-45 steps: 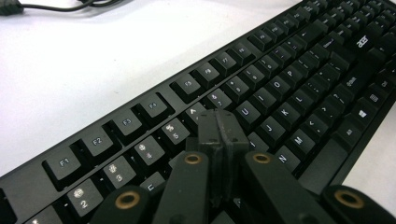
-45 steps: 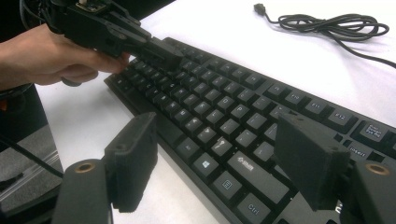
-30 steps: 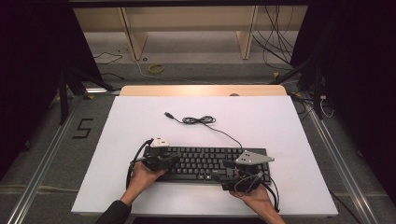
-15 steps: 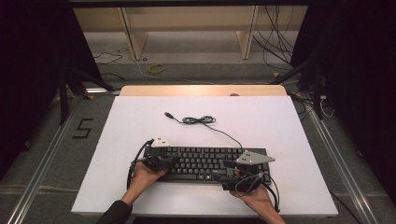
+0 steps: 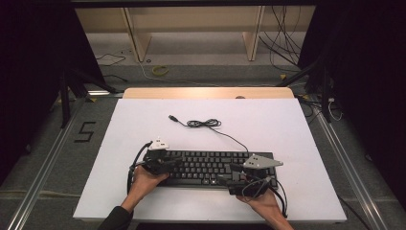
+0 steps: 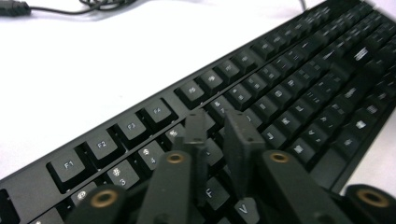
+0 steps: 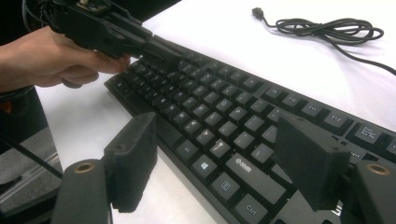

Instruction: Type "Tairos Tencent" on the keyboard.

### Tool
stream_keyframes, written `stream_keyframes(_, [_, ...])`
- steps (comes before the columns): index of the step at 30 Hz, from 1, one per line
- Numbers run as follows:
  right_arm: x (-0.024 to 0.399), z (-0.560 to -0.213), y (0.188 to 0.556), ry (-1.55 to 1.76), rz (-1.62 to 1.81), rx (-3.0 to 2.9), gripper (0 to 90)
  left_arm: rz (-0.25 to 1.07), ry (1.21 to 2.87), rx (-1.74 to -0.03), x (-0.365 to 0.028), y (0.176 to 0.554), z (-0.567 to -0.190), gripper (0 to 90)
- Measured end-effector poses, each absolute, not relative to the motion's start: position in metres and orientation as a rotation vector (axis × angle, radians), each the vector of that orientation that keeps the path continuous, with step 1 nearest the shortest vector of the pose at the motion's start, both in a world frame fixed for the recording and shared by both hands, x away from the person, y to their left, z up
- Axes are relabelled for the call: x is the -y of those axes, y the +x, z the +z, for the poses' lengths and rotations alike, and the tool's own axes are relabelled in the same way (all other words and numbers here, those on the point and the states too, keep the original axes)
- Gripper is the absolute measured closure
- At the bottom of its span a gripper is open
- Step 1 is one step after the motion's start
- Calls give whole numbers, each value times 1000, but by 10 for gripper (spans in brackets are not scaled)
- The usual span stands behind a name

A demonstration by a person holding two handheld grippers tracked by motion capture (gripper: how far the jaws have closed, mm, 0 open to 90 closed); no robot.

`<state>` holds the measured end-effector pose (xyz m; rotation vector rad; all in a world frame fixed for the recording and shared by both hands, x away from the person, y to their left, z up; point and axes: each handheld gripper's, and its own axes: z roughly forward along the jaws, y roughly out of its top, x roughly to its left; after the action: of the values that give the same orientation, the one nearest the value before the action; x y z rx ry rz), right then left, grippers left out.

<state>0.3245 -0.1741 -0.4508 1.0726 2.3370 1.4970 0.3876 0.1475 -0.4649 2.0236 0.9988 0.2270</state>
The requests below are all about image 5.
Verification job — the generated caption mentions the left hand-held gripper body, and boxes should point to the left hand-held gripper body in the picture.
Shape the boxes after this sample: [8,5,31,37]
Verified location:
[141,137,174,176]

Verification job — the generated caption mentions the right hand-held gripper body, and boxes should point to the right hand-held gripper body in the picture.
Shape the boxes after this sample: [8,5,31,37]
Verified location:
[227,153,284,198]

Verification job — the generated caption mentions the black computer keyboard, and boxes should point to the black computer keyboard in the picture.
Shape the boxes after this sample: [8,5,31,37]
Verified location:
[144,149,279,190]

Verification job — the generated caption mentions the person's right hand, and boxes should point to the person's right hand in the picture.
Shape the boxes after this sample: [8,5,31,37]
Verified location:
[236,190,282,217]

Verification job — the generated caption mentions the person's left hand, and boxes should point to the person's left hand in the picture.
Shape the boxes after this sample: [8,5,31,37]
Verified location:
[129,165,170,203]

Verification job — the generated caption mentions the light wooden table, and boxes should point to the light wooden table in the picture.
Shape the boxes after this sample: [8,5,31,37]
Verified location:
[123,86,295,100]

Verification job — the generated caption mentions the yellow tape roll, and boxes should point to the yellow tape roll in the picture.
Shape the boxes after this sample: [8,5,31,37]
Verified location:
[151,64,169,78]

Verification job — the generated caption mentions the black metal stand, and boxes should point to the black metal stand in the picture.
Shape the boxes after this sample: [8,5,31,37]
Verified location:
[57,66,120,129]
[276,57,333,125]

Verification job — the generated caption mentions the light wooden desk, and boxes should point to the light wooden desk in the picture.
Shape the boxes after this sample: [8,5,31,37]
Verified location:
[75,6,317,63]

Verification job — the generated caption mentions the black curtain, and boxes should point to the black curtain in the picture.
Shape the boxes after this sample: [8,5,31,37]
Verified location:
[0,0,107,188]
[298,0,406,204]

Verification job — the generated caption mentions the left hand-held gripper black cable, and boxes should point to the left hand-held gripper black cable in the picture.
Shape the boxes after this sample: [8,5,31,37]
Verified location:
[126,141,153,196]

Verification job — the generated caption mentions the black keyboard cable with plug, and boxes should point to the black keyboard cable with plug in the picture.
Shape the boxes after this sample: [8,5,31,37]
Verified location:
[168,114,250,153]

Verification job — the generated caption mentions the white floor cable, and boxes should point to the white floor cable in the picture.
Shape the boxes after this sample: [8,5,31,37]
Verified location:
[137,60,221,88]

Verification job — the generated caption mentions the aluminium floor rail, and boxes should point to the aluminium floor rail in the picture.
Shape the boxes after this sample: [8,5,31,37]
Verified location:
[314,104,390,230]
[5,95,88,230]

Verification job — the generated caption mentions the thin black floor cable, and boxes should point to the thin black floor cable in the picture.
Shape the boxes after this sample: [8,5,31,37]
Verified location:
[95,52,127,68]

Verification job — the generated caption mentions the bundle of black floor cables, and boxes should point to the bundle of black floor cables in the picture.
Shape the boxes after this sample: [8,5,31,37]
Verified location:
[258,5,303,74]

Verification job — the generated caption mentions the black overhead frame bar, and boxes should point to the black overhead frame bar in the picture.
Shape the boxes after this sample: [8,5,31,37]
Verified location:
[70,0,320,9]

